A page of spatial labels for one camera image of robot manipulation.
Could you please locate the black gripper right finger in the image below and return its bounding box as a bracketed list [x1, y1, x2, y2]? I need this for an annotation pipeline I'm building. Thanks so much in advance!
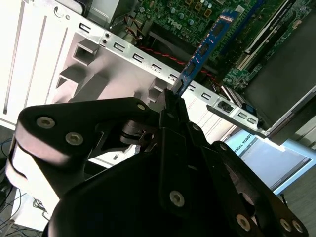
[177, 97, 310, 237]

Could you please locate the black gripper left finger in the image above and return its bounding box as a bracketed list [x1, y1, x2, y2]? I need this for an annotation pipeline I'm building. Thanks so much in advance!
[5, 88, 193, 220]

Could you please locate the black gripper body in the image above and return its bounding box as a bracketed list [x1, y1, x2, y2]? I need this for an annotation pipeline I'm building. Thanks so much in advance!
[41, 148, 262, 237]

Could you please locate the blue RAM stick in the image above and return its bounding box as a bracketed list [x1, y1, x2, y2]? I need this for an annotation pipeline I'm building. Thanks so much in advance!
[172, 9, 239, 96]

